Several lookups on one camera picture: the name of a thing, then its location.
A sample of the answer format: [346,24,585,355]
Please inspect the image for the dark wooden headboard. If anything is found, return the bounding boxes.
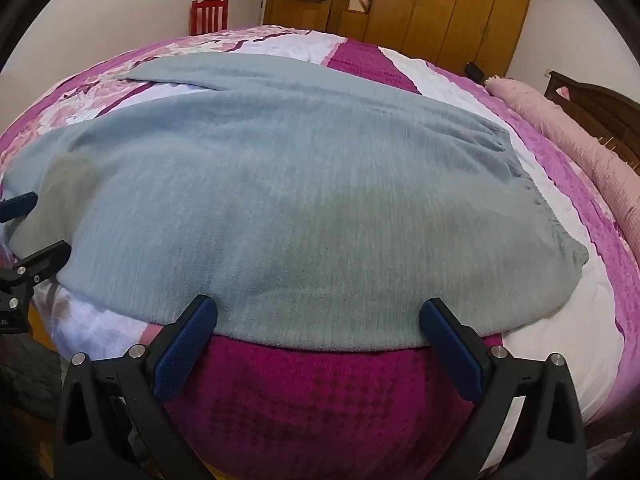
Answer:
[544,70,640,176]

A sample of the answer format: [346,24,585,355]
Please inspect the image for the grey rug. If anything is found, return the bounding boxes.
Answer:
[0,335,63,421]

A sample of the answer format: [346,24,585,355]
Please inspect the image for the grey fleece pants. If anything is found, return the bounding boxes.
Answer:
[7,52,591,353]

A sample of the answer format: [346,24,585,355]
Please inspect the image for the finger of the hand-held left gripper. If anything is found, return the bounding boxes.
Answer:
[10,240,72,286]
[0,192,39,224]

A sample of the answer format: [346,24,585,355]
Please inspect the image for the wooden wardrobe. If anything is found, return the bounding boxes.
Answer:
[262,0,537,78]

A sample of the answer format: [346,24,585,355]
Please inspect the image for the pink floral bedspread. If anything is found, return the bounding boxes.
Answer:
[0,24,640,480]

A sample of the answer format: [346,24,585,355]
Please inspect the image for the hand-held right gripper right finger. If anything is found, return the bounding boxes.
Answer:
[419,297,588,480]

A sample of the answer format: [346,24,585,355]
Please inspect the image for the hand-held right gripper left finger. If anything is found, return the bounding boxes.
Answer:
[52,294,221,480]

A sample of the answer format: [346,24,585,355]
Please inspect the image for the red wooden chair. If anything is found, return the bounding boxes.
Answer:
[190,0,230,36]

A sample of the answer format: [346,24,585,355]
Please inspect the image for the pink bolster pillow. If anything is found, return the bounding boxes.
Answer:
[485,77,640,241]

